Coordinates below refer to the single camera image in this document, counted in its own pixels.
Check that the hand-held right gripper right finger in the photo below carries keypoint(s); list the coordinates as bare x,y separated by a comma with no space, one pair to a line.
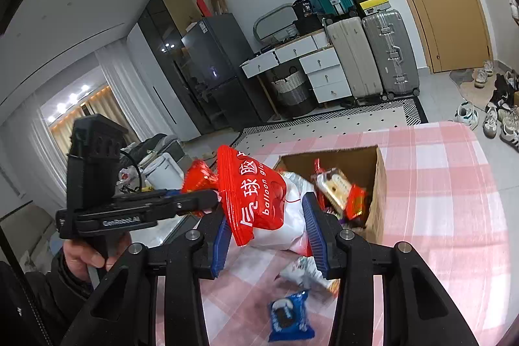
318,236

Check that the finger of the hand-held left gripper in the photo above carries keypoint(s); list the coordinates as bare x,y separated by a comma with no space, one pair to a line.
142,198
194,202

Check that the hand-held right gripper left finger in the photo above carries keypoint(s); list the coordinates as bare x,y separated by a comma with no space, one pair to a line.
219,248

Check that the shiny orange-red snack packet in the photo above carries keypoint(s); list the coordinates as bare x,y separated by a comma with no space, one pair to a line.
198,177

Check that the red and white gum bag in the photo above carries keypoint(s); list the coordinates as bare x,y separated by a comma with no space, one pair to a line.
251,200

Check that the brown cardboard box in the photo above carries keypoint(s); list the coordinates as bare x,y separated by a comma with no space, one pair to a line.
379,200

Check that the person's left forearm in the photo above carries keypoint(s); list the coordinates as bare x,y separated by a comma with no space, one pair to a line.
61,293

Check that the person's left hand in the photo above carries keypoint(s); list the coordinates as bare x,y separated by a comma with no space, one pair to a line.
77,252

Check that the white floor appliance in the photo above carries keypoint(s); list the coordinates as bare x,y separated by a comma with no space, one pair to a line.
162,171

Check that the white printed snack packet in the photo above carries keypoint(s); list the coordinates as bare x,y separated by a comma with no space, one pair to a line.
308,273

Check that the white curtain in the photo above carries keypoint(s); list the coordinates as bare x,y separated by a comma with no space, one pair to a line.
52,107

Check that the blue cookie packet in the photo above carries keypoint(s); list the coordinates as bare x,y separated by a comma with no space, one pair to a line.
290,315

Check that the black and white patterned rug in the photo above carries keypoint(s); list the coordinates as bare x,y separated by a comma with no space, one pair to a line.
344,119

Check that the pink plaid tablecloth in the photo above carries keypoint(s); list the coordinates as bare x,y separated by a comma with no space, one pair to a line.
438,208

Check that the dark glass cabinet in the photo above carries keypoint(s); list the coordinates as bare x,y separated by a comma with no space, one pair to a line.
162,46

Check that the grey refrigerator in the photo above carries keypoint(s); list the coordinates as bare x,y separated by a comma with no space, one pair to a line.
227,62

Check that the wicker basket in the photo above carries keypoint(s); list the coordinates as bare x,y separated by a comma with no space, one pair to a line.
292,90

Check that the white drawer desk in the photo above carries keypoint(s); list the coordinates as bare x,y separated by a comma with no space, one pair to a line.
320,62

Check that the beige suitcase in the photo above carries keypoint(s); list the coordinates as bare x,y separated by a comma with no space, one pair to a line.
352,58

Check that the flat brown cardboard carton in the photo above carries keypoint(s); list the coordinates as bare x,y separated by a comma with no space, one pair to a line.
178,7

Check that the oval grey mirror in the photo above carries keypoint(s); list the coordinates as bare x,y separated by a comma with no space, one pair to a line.
273,19

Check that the silver suitcase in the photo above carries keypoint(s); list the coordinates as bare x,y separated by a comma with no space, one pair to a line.
389,50

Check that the small open cardboard carton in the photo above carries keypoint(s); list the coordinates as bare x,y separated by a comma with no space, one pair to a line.
219,1

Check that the group of sneakers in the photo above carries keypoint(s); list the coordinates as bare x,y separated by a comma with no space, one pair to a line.
490,119

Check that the grey doormat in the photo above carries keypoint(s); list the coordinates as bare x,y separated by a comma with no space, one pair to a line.
466,82

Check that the black bag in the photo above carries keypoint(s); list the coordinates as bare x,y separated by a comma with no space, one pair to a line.
306,15

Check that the black and yellow shoe box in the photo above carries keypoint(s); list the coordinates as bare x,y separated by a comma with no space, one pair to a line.
373,3

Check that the shoe rack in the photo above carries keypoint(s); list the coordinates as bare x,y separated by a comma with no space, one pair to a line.
511,1

